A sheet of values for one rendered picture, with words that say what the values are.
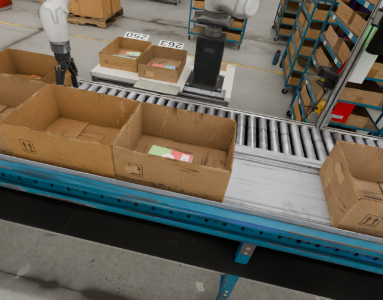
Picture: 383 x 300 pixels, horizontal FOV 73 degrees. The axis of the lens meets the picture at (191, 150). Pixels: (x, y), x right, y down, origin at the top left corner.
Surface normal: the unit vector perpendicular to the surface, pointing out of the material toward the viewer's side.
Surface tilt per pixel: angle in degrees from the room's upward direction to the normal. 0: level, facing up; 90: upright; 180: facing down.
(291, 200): 0
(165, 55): 88
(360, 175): 89
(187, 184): 91
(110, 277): 0
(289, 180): 0
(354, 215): 90
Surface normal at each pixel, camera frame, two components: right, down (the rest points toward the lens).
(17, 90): -0.19, 0.62
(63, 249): 0.11, -0.75
